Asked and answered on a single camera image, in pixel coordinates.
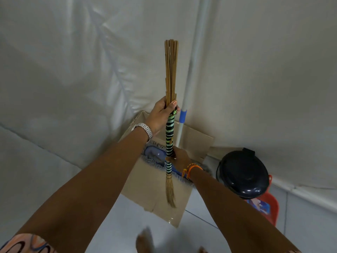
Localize person's right hand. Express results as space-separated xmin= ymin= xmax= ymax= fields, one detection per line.
xmin=165 ymin=146 xmax=195 ymax=172

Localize person's left hand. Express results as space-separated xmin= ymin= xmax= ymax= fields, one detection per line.
xmin=144 ymin=96 xmax=181 ymax=136

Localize stick broom with striped handle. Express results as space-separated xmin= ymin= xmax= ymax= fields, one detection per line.
xmin=164 ymin=39 xmax=180 ymax=208

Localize person's right forearm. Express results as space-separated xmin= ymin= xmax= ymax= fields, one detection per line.
xmin=188 ymin=167 xmax=301 ymax=253

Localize person's left forearm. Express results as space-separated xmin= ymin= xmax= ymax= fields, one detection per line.
xmin=13 ymin=128 xmax=149 ymax=253

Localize flattened brown cardboard box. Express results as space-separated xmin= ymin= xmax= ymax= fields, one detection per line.
xmin=117 ymin=111 xmax=215 ymax=229

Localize silver wristwatch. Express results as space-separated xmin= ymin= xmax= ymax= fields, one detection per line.
xmin=131 ymin=123 xmax=154 ymax=143

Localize white pole blue flat mop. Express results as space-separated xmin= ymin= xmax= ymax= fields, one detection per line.
xmin=141 ymin=0 xmax=213 ymax=188

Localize black lidded bin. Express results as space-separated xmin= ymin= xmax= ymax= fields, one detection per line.
xmin=216 ymin=148 xmax=269 ymax=200

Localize person's left foot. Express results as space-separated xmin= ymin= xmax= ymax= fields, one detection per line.
xmin=136 ymin=227 xmax=155 ymax=253

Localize red plastic dustpan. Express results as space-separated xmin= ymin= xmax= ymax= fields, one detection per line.
xmin=243 ymin=175 xmax=280 ymax=227

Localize patterned pink garment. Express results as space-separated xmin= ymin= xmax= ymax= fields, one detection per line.
xmin=0 ymin=233 xmax=57 ymax=253

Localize orange thread bracelets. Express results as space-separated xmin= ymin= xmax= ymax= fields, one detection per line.
xmin=182 ymin=163 xmax=204 ymax=181

